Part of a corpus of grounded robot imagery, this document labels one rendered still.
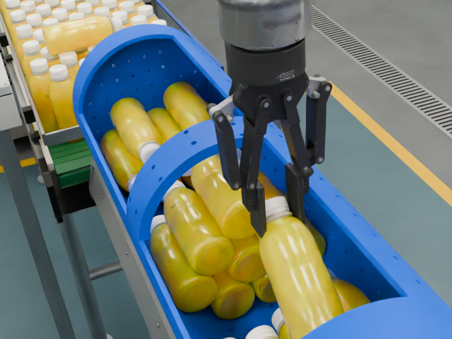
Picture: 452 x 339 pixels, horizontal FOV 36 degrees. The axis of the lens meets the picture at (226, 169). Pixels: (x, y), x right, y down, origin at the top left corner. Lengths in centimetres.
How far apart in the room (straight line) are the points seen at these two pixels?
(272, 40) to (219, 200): 35
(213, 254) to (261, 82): 35
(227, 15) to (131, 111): 63
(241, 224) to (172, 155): 13
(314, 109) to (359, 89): 290
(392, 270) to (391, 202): 210
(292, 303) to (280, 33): 30
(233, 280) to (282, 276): 25
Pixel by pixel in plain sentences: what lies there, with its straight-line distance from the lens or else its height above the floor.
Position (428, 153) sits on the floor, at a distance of 315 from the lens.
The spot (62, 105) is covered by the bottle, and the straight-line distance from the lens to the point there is 160.
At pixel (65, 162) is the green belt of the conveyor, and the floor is 90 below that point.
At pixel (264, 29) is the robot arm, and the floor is 147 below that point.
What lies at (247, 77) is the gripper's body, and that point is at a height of 142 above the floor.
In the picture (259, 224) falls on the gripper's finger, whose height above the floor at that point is 123.
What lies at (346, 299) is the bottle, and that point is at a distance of 84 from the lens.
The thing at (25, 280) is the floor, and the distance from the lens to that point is 272.
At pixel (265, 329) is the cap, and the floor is 111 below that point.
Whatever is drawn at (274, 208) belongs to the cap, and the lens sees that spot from 79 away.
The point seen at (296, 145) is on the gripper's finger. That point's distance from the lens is 75.
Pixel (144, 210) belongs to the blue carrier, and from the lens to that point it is 94.
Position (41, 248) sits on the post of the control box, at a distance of 184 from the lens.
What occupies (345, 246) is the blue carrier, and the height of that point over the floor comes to 106.
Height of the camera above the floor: 172
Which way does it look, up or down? 34 degrees down
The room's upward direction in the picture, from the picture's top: 7 degrees counter-clockwise
